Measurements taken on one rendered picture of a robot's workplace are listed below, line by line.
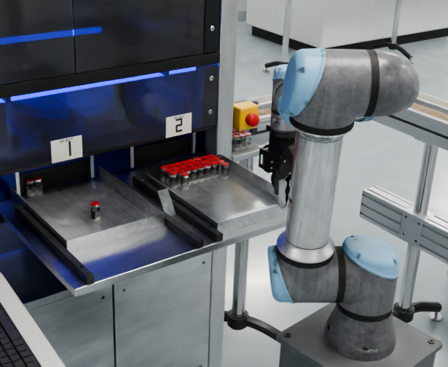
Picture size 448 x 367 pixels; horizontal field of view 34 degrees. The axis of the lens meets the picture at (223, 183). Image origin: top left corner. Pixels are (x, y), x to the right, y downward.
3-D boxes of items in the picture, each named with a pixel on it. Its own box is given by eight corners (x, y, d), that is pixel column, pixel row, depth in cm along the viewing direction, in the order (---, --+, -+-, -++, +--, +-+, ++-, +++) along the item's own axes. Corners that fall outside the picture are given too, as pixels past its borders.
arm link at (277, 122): (308, 113, 178) (283, 119, 173) (307, 131, 180) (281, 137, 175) (288, 104, 183) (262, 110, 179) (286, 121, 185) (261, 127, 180)
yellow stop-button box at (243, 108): (225, 124, 226) (226, 102, 223) (243, 120, 230) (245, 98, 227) (240, 132, 220) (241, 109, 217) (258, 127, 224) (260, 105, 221)
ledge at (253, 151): (207, 147, 234) (207, 142, 233) (239, 139, 241) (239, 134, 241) (233, 162, 224) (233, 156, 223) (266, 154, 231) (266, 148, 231)
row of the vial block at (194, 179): (167, 187, 202) (167, 172, 200) (221, 173, 211) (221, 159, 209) (172, 190, 200) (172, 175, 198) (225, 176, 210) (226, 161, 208)
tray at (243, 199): (146, 184, 203) (146, 172, 201) (222, 165, 217) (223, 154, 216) (217, 236, 178) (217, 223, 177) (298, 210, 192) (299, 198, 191)
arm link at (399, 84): (444, 45, 123) (369, 81, 172) (379, 44, 122) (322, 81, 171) (443, 115, 123) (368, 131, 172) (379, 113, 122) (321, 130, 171)
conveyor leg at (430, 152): (385, 317, 289) (414, 135, 256) (401, 310, 294) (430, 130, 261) (403, 329, 282) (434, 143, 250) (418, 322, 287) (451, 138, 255)
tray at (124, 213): (10, 198, 192) (9, 186, 191) (99, 176, 207) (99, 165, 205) (67, 254, 168) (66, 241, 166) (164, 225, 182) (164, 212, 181)
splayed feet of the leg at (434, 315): (347, 352, 280) (350, 322, 274) (432, 310, 308) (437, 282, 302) (362, 363, 275) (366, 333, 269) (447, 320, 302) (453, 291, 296)
